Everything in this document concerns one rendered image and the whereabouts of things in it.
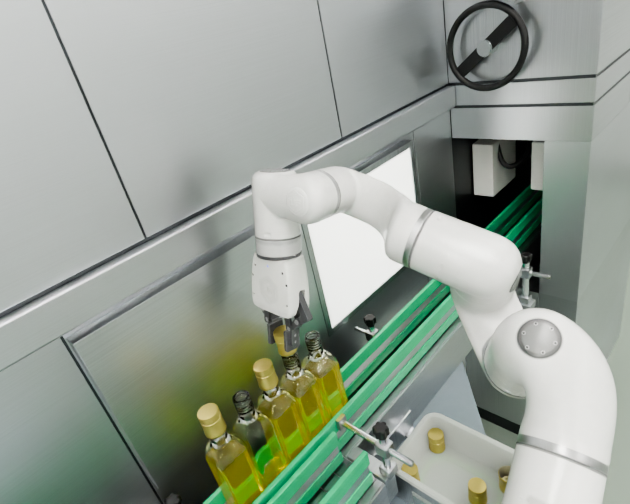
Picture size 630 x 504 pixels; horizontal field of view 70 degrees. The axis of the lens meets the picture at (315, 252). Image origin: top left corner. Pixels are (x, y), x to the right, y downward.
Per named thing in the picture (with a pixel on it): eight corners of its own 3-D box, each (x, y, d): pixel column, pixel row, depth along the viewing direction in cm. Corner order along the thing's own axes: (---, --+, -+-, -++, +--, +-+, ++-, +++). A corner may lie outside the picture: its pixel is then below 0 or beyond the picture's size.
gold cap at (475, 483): (490, 496, 89) (490, 482, 86) (482, 511, 86) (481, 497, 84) (473, 486, 91) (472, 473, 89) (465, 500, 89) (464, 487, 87)
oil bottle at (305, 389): (317, 432, 97) (294, 358, 87) (337, 445, 93) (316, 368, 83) (299, 452, 93) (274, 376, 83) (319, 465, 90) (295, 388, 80)
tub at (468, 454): (433, 433, 105) (429, 407, 101) (532, 486, 90) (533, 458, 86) (390, 491, 95) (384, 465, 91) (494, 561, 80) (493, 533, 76)
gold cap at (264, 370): (269, 373, 81) (263, 354, 79) (282, 380, 79) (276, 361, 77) (254, 385, 79) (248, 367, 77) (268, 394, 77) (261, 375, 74)
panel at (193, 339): (415, 250, 135) (403, 139, 119) (424, 252, 133) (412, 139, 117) (151, 480, 83) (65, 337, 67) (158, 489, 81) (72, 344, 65)
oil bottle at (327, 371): (335, 415, 100) (316, 341, 90) (355, 426, 96) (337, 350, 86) (318, 432, 97) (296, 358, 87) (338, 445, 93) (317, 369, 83)
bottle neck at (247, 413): (249, 406, 78) (241, 386, 76) (260, 414, 76) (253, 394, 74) (236, 418, 76) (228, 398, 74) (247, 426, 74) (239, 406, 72)
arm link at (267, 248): (240, 234, 74) (241, 250, 75) (276, 243, 68) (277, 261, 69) (274, 225, 79) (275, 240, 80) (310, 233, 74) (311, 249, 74)
